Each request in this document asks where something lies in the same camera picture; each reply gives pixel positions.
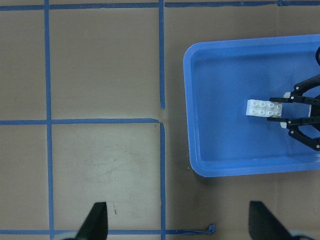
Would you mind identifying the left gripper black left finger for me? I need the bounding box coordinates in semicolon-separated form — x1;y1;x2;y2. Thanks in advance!
75;202;108;240

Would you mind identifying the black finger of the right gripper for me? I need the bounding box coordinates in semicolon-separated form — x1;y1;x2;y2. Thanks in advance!
269;95;320;105
266;116;320;126

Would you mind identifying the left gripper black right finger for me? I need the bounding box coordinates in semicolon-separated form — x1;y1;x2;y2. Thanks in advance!
248;200;318;240

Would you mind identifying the white square toy block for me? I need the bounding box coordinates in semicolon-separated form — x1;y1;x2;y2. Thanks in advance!
265;101;283;118
245;99;267;118

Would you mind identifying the blue plastic tray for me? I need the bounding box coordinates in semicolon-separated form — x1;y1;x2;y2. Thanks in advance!
183;34;320;178

